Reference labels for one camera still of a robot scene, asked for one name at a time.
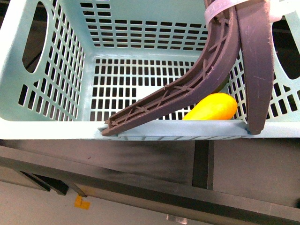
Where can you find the light blue plastic basket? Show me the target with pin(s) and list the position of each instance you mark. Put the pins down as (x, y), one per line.
(67, 66)

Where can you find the brown basket handle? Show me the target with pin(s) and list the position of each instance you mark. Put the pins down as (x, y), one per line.
(243, 29)

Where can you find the white zip tie right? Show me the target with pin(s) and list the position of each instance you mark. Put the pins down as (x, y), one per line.
(217, 7)

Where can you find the dark wooden display stand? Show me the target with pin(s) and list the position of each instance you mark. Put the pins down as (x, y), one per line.
(240, 181)

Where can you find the yellow mango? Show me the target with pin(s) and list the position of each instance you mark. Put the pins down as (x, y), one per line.
(217, 106)

